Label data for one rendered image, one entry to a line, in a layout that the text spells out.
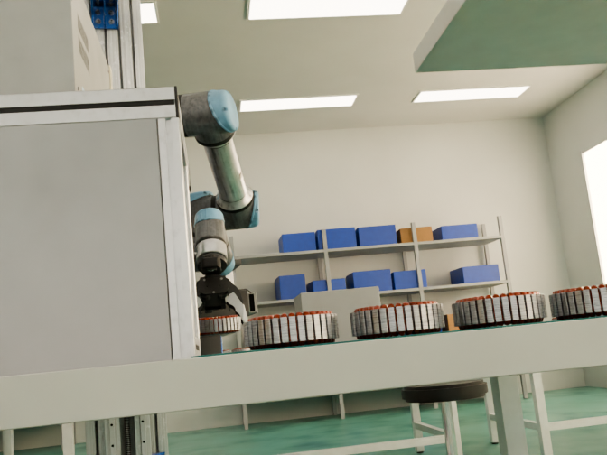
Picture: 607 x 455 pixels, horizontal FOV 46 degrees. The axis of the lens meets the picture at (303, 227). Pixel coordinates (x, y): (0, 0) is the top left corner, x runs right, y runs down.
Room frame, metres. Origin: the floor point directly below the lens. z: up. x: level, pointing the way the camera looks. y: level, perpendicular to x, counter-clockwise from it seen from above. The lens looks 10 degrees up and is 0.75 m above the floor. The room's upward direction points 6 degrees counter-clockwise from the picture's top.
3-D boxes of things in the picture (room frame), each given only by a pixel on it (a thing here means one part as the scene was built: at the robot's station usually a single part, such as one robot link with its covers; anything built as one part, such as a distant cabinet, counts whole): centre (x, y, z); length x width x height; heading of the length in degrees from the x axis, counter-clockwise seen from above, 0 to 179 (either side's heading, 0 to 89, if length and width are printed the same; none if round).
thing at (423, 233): (7.98, -1.21, 1.87); 0.40 x 0.36 x 0.17; 7
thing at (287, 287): (7.77, 0.21, 1.41); 0.42 x 0.28 x 0.26; 10
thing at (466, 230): (8.03, -1.70, 1.86); 0.42 x 0.42 x 0.16; 8
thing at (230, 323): (1.60, 0.22, 0.82); 0.11 x 0.11 x 0.04
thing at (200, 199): (2.23, 0.33, 1.20); 0.13 x 0.12 x 0.14; 86
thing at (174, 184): (1.06, 0.19, 0.91); 0.28 x 0.03 x 0.32; 8
